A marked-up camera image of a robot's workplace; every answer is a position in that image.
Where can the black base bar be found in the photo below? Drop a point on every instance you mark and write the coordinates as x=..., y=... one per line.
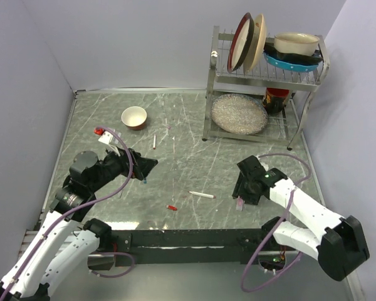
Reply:
x=185, y=246

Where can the speckled grey plate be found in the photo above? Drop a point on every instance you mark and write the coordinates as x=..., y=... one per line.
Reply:
x=239, y=114

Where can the cream plate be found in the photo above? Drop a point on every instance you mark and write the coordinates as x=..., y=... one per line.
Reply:
x=257, y=44

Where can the black dish on rack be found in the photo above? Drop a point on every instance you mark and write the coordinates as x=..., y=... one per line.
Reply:
x=270, y=50

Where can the steel dish rack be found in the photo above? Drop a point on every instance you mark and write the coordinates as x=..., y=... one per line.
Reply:
x=286, y=128

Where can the cream bowl on rack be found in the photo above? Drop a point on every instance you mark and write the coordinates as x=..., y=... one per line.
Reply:
x=296, y=43

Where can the red marker cap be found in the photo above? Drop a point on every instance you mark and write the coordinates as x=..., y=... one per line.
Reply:
x=171, y=207

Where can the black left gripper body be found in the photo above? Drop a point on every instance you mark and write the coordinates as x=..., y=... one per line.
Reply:
x=113, y=166

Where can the blue dotted dish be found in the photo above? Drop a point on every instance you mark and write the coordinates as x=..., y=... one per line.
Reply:
x=289, y=66

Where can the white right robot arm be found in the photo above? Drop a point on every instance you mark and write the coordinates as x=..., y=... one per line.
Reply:
x=337, y=243

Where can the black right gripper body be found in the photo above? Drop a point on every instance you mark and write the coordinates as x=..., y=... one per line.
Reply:
x=244, y=188

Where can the cream red bowl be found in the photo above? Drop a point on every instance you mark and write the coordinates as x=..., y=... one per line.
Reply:
x=134, y=118

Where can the red rimmed plate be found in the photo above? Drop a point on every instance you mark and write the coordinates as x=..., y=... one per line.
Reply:
x=241, y=43

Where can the thin white red pen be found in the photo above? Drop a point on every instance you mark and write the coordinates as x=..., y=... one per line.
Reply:
x=203, y=195

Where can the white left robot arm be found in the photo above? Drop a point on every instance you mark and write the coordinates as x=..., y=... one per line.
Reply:
x=43, y=265

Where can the red black cup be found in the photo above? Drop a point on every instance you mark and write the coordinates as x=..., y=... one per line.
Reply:
x=274, y=100

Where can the pink highlighter pen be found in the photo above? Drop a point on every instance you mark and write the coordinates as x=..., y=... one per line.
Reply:
x=239, y=204

